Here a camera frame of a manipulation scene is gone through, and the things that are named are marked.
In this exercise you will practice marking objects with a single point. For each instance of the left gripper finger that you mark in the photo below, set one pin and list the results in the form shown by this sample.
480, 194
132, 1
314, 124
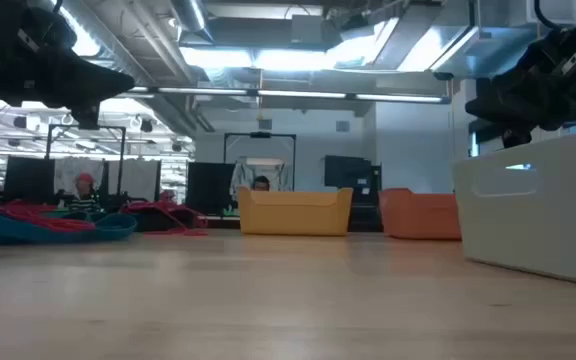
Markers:
86, 117
78, 82

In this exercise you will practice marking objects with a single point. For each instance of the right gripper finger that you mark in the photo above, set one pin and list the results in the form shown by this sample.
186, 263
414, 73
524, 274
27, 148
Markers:
523, 95
516, 137

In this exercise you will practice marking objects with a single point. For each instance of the blue rubber band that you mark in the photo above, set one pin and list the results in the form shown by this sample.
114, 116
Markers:
68, 236

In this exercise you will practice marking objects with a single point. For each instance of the person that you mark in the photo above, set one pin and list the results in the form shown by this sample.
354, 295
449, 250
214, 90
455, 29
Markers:
261, 184
85, 200

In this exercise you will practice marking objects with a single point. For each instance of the black computer monitor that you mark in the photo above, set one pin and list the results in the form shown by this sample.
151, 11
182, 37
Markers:
210, 187
348, 172
28, 180

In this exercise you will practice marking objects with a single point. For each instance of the white plastic basket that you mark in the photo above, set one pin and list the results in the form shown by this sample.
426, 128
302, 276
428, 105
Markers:
543, 235

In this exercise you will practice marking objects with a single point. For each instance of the orange plastic basket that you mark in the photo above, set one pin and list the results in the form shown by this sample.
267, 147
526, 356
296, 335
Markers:
418, 215

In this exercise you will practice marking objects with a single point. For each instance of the silver cover sheet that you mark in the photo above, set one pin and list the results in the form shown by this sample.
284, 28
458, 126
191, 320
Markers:
245, 175

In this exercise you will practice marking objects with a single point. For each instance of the long ceiling light strip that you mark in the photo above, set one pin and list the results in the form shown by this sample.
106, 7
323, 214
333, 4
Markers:
298, 94

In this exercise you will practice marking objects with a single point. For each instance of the yellow plastic basket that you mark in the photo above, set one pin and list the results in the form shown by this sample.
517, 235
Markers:
293, 215

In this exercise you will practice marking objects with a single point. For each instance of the black gantry frame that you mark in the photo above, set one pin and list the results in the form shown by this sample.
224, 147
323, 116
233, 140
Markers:
48, 150
225, 160

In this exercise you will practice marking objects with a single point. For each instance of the round silver ventilation duct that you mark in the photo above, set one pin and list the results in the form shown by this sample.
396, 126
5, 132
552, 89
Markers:
190, 15

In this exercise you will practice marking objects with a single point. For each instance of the grey wall vent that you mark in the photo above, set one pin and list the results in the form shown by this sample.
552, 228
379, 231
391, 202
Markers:
265, 124
343, 126

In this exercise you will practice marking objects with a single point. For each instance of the black aluminium table frame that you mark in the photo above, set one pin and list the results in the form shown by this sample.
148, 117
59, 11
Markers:
225, 223

